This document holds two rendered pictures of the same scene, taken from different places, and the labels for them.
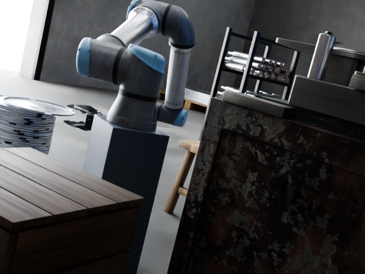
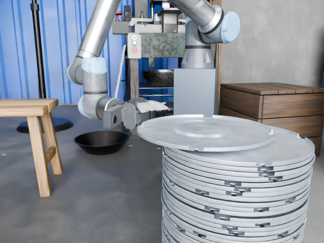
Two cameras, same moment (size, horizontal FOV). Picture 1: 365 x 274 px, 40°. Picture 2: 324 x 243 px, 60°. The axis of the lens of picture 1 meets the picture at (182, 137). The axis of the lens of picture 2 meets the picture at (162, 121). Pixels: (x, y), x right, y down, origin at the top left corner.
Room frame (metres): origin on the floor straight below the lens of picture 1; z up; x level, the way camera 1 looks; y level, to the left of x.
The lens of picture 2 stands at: (2.56, 0.95, 0.49)
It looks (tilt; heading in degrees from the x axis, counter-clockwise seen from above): 13 degrees down; 224
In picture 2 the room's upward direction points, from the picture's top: straight up
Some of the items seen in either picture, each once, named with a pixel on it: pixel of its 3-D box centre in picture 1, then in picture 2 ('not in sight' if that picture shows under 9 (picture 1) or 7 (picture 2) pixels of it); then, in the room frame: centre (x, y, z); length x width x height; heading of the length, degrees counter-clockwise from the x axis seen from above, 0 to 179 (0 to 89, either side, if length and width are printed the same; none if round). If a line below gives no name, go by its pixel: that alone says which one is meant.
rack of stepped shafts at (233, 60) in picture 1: (246, 99); not in sight; (3.74, -0.39, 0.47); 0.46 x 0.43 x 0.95; 33
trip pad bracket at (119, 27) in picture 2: not in sight; (120, 37); (1.48, -0.44, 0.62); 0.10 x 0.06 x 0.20; 143
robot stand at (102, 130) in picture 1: (115, 194); (195, 115); (1.51, 0.16, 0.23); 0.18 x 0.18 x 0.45; 29
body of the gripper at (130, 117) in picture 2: (100, 122); (131, 113); (2.06, 0.34, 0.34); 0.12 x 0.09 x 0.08; 93
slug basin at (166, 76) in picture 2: not in sight; (165, 77); (1.09, -0.44, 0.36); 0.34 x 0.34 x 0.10
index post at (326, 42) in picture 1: (322, 55); not in sight; (1.02, -0.23, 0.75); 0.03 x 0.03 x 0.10; 53
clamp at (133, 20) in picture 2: not in sight; (140, 18); (1.23, -0.54, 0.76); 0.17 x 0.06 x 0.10; 143
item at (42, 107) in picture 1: (39, 106); (203, 128); (2.07, 0.60, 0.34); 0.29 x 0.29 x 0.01
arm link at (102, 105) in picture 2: not in sight; (112, 111); (2.07, 0.26, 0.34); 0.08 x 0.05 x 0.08; 3
